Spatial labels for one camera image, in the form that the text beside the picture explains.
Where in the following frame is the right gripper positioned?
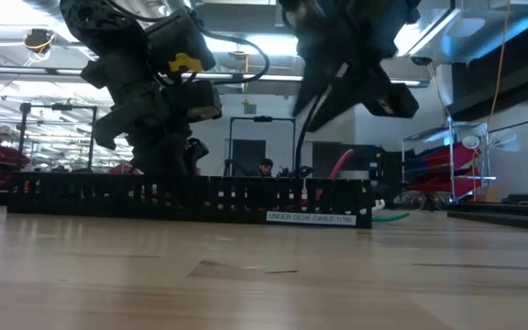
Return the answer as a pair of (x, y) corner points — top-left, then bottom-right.
(291, 22), (412, 133)

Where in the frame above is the ceiling cable reel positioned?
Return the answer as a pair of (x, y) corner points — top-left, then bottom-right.
(22, 27), (57, 64)

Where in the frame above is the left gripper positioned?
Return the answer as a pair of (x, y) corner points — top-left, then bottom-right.
(82, 6), (217, 177)

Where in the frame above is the black zip tie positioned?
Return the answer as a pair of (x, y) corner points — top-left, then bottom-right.
(293, 95), (325, 179)

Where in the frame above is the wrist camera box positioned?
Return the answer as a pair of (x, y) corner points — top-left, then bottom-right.
(363, 81), (421, 120)
(162, 80), (223, 124)

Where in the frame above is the black gantry frame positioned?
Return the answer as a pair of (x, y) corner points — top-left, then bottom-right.
(17, 101), (100, 173)
(228, 115), (297, 178)

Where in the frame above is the red cable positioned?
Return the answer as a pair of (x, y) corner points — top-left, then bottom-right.
(313, 148), (356, 203)

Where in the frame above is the black raceway cover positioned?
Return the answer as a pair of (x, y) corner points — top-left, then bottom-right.
(445, 209), (528, 234)

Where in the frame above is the shelf rack with red bins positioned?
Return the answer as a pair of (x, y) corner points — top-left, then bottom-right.
(400, 116), (498, 205)

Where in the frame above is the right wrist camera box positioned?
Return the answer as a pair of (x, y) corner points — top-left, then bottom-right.
(363, 81), (421, 120)

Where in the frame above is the person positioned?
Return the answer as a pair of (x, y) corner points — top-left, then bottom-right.
(257, 158), (275, 179)

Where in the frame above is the black slotted cable raceway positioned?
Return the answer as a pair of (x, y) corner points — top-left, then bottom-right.
(6, 171), (374, 229)

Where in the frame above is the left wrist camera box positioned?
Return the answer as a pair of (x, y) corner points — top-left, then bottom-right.
(162, 80), (223, 124)

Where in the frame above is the ceiling light bar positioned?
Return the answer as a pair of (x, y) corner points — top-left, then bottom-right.
(0, 63), (431, 88)

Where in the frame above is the yellow hanging cord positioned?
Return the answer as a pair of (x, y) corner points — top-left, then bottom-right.
(487, 0), (512, 132)

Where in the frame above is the white fan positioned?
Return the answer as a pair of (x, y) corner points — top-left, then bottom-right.
(456, 122), (522, 155)

